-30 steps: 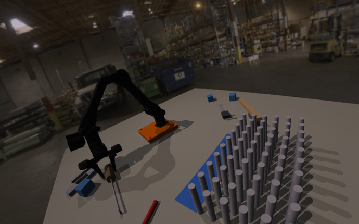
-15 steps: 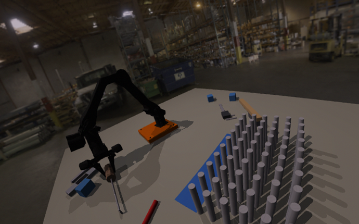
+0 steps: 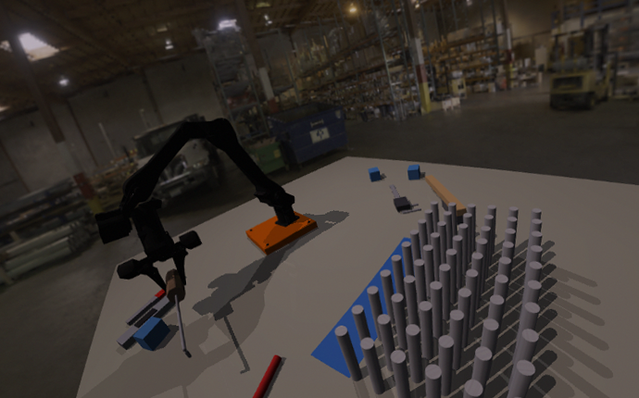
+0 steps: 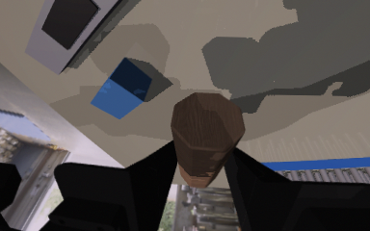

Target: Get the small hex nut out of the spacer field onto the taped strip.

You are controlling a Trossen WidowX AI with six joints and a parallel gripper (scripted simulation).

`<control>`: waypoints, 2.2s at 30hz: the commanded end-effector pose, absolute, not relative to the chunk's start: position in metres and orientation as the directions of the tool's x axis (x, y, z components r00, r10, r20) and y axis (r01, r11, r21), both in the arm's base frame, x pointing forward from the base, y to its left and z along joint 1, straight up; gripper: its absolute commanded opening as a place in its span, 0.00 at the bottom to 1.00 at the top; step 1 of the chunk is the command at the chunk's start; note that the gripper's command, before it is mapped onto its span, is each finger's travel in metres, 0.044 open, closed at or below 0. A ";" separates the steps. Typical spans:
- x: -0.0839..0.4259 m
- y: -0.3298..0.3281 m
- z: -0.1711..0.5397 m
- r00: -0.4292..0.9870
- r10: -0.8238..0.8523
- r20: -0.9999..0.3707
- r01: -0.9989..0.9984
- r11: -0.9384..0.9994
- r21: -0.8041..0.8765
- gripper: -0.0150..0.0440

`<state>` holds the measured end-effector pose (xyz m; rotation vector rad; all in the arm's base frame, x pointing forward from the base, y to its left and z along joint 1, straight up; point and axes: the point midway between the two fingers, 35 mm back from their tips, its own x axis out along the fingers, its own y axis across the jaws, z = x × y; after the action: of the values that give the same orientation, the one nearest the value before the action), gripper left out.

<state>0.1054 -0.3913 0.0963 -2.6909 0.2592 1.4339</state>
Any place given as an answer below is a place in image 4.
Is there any blue flat strip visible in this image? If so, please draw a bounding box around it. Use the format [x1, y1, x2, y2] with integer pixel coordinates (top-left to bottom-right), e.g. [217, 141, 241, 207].
[260, 157, 370, 171]

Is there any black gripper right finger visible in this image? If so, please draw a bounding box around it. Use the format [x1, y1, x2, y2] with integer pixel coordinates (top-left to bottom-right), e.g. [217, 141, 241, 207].
[224, 147, 370, 231]

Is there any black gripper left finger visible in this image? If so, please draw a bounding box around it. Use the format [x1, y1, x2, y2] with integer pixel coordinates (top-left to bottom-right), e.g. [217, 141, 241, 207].
[54, 141, 177, 231]

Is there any blue cube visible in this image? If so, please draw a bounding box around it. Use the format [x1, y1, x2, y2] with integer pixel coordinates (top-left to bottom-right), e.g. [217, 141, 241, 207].
[91, 58, 152, 119]

